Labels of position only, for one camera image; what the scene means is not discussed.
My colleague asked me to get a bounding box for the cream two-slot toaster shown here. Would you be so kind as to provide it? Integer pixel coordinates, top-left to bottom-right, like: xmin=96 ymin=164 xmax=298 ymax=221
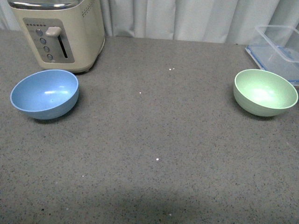
xmin=8 ymin=0 xmax=105 ymax=73

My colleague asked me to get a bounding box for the clear blue-clip container lid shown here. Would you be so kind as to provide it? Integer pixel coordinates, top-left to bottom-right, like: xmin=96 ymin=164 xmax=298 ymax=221
xmin=245 ymin=45 xmax=299 ymax=87

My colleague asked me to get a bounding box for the white curtain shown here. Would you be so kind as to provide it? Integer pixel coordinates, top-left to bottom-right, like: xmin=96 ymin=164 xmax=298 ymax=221
xmin=0 ymin=0 xmax=299 ymax=46

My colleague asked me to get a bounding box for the blue bowl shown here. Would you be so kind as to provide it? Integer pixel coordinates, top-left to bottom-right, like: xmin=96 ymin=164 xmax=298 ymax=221
xmin=10 ymin=70 xmax=79 ymax=120

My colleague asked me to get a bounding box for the green bowl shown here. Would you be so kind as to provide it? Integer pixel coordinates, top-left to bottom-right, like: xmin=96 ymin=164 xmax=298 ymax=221
xmin=233 ymin=69 xmax=299 ymax=117

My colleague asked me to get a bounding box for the clear plastic container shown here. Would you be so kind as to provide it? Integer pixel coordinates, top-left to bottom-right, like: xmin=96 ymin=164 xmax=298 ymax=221
xmin=249 ymin=25 xmax=299 ymax=50

